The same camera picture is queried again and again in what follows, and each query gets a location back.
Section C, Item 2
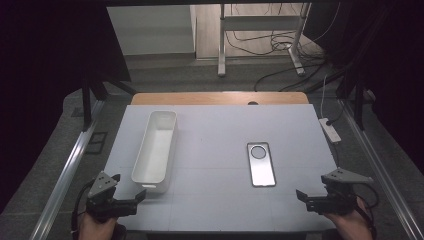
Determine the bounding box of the white plastic storage box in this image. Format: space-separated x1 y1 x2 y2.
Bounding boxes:
130 110 179 195

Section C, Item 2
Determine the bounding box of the black power plug cable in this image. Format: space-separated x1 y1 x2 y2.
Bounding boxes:
325 105 345 127

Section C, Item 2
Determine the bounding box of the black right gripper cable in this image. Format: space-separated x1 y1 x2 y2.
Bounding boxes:
352 182 380 240

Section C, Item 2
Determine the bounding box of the aluminium rail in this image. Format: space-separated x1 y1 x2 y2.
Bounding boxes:
28 99 107 240
337 98 424 240

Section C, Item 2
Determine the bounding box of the tangle of black cables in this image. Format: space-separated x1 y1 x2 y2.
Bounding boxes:
224 2 343 93

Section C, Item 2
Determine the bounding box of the white metal desk frame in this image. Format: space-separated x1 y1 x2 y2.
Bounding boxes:
217 2 313 78

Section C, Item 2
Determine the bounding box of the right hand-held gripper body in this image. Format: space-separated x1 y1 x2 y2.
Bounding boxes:
305 167 375 216

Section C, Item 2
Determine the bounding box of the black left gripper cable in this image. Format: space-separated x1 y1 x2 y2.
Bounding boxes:
70 179 97 240

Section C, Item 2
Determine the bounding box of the wooden table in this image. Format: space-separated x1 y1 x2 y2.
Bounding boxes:
130 91 311 107

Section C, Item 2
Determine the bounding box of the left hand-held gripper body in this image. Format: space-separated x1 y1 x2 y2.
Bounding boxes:
85 170 138 224

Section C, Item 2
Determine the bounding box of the person's left hand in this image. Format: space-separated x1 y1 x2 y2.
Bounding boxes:
78 211 118 240

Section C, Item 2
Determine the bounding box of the person's right hand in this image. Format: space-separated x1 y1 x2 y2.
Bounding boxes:
323 196 374 240

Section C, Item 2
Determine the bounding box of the white table board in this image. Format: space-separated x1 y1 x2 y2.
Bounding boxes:
102 103 338 233

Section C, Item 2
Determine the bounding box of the black metal stand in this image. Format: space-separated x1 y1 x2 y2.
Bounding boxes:
80 75 138 132
334 74 378 131

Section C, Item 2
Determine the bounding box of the dark floor frame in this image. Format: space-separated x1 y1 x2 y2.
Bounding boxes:
84 131 109 156

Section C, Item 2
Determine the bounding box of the white power strip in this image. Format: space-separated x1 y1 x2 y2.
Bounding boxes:
318 117 343 145

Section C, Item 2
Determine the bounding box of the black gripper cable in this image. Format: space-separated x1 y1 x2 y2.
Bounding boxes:
352 182 380 240
70 179 97 240

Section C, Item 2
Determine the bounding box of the white cable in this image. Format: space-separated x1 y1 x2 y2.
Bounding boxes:
319 73 330 120

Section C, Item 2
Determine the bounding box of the black curtain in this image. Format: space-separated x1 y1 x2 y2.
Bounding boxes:
302 0 424 168
0 0 132 214

